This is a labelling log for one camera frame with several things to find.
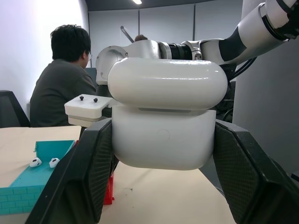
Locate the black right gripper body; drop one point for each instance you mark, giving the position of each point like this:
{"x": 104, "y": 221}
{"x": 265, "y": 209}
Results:
{"x": 107, "y": 113}

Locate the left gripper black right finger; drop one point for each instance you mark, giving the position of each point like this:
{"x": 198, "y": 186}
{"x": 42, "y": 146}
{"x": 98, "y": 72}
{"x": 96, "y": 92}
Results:
{"x": 252, "y": 182}

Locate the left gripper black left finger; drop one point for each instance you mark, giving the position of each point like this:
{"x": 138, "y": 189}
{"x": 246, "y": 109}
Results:
{"x": 77, "y": 177}

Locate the white earbud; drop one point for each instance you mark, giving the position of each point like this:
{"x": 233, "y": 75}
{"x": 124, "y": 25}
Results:
{"x": 54, "y": 162}
{"x": 35, "y": 162}

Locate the white earbud charging case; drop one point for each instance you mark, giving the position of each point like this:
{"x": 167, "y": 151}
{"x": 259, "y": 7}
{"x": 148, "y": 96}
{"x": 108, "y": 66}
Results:
{"x": 163, "y": 144}

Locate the person in grey sweater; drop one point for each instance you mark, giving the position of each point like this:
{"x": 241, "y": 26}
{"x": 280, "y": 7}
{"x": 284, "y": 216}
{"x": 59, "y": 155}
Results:
{"x": 60, "y": 93}

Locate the teal plastic tray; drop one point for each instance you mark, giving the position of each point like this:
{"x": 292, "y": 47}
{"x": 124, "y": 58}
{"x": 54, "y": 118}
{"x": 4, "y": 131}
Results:
{"x": 21, "y": 198}

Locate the grey slanted metal bar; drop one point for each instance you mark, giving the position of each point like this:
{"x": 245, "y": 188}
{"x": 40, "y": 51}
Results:
{"x": 127, "y": 35}

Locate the person in black jacket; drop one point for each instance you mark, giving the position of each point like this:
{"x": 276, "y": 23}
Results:
{"x": 141, "y": 37}

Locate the black office chair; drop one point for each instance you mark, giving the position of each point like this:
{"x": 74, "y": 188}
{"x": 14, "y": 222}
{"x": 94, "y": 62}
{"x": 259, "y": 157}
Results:
{"x": 11, "y": 109}

